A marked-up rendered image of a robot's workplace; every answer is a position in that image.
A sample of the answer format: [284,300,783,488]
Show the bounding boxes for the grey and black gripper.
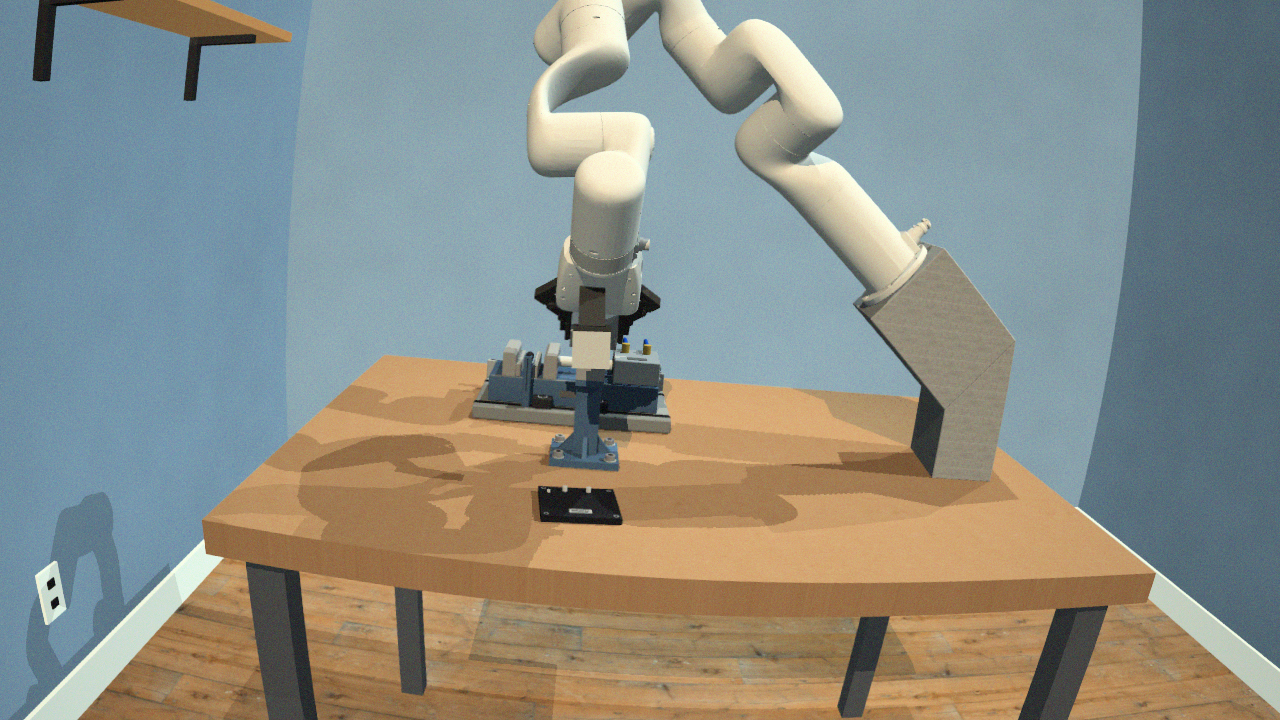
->
[534,237,660,345]

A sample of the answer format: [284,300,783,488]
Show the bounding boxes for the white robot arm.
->
[527,0,931,369]

